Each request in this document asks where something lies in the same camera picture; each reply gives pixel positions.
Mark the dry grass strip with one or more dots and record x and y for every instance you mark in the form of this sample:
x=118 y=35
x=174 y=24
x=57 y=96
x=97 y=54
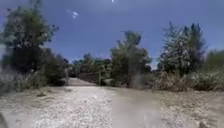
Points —
x=20 y=82

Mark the tall green tree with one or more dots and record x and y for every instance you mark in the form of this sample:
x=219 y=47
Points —
x=181 y=50

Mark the dry bushes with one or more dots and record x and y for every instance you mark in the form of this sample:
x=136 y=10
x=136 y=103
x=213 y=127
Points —
x=200 y=81

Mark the row of distant trees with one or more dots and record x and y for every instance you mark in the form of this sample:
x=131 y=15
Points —
x=88 y=65

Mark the green bush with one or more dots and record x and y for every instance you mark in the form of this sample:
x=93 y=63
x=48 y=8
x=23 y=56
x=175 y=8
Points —
x=215 y=60

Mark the wooden bridge railing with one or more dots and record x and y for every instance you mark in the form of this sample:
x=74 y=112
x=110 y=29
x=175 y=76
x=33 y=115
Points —
x=89 y=78

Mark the pale gravel path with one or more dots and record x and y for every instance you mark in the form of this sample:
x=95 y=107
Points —
x=83 y=110

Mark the large green tree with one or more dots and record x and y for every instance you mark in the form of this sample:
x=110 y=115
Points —
x=23 y=40

